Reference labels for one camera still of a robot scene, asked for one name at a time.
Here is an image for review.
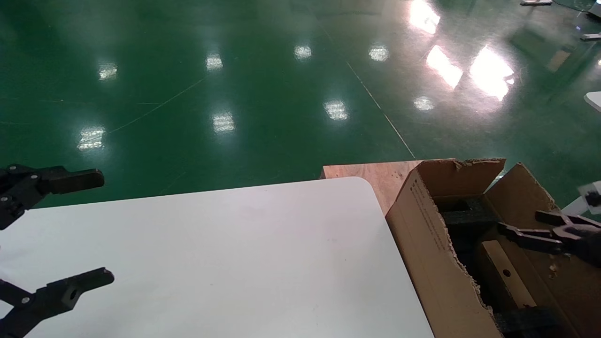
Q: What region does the big open cardboard box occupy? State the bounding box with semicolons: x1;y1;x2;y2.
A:
385;158;601;338

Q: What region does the black foam insert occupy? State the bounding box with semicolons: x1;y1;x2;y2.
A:
493;306;562;336
441;197;499;226

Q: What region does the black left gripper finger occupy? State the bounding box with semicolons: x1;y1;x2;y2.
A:
0;268;115;338
0;164;105;230

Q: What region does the small taped cardboard box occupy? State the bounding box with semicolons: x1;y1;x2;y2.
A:
478;239;538;311

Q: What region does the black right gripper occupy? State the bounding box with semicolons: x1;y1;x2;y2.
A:
497;211;601;267

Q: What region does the brown wooden board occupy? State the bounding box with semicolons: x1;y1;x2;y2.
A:
322;158;456;213

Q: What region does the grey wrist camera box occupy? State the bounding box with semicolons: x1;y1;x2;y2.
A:
577;182;601;207

